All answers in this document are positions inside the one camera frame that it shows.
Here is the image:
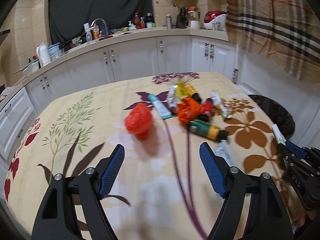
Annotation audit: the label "white green tube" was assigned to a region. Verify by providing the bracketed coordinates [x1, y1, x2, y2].
[271, 124, 286, 145]

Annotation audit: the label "white toothpaste tube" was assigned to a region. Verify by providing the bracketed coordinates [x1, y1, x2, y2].
[213, 140, 233, 166]

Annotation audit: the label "green yellow label bottle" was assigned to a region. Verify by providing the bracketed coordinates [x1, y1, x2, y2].
[189, 119, 228, 141]

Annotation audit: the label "red plastic bag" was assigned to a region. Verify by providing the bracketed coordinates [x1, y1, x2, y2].
[124, 102, 153, 140]

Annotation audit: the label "red black bottle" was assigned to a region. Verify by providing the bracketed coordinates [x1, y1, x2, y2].
[197, 98, 214, 123]

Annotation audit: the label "orange plastic bag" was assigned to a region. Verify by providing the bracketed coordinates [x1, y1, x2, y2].
[177, 97, 201, 125]

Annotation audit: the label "teal white tube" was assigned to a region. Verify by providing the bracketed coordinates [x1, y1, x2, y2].
[148, 94, 172, 120]

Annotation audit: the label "yellow label brown bottle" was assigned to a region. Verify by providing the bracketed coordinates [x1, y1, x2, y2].
[184, 83, 202, 104]

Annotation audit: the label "silver white snack wrapper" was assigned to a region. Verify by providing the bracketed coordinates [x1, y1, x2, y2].
[167, 86, 177, 115]

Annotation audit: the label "yellow snack wrapper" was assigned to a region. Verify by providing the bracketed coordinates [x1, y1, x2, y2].
[176, 79, 188, 100]

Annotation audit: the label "black trash bin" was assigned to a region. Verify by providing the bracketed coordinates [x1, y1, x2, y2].
[249, 94, 296, 140]

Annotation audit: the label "white kitchen cabinets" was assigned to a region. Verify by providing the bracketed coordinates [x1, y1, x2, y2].
[1, 34, 319, 159]

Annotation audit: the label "floral beige tablecloth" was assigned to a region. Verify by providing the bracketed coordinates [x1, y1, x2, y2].
[4, 72, 302, 239]

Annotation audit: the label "white pot with lid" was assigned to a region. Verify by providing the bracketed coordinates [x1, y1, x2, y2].
[22, 60, 41, 77]

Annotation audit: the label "clear plastic containers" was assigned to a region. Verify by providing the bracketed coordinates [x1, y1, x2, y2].
[48, 43, 65, 61]

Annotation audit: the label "plaid beige blanket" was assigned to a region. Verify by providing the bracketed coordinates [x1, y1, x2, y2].
[226, 0, 319, 85]

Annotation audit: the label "white blue detergent bottle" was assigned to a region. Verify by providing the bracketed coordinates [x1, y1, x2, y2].
[84, 23, 93, 42]

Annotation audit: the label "orange dish soap bottle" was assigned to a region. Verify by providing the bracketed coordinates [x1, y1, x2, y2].
[90, 25, 100, 40]

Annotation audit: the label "white electric kettle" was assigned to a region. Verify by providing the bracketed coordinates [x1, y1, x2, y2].
[36, 43, 51, 67]

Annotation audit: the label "small white spray bottle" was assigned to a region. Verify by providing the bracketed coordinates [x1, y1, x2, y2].
[128, 21, 137, 30]

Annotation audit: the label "chrome sink faucet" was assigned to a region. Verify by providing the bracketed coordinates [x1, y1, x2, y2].
[91, 18, 108, 37]

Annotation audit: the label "dark red sauce bottle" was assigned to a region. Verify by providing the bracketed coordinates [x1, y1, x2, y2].
[133, 12, 140, 29]

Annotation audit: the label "red white rice cooker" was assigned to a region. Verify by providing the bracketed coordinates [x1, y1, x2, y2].
[204, 10, 227, 32]

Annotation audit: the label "black knife block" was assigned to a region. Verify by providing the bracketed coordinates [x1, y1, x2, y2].
[175, 7, 188, 29]

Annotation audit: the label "steel thermos bottle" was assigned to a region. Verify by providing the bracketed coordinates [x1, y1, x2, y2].
[166, 14, 172, 29]

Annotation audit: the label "white blender jug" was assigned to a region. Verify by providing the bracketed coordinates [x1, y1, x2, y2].
[187, 6, 201, 29]

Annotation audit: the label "black window curtain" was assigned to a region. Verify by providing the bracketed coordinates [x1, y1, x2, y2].
[48, 0, 153, 45]

